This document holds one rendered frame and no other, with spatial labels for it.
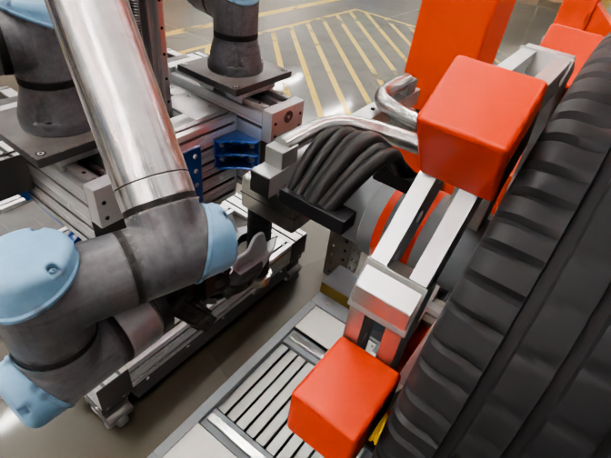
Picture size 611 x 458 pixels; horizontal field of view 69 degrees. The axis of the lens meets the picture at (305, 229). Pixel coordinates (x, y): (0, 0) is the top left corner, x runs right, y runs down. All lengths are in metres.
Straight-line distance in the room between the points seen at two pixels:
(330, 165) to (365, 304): 0.16
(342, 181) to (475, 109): 0.17
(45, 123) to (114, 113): 0.53
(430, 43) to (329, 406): 0.87
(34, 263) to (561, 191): 0.41
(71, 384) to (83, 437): 0.98
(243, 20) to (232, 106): 0.22
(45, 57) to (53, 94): 0.07
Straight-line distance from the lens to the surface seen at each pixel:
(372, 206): 0.66
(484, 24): 1.08
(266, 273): 0.70
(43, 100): 0.97
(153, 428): 1.44
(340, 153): 0.49
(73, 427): 1.49
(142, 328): 0.52
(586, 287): 0.37
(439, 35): 1.11
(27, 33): 0.93
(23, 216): 1.85
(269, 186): 0.53
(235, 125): 1.27
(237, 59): 1.24
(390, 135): 0.61
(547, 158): 0.39
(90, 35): 0.48
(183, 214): 0.44
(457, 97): 0.38
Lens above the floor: 1.27
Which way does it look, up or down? 39 degrees down
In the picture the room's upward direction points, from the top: 8 degrees clockwise
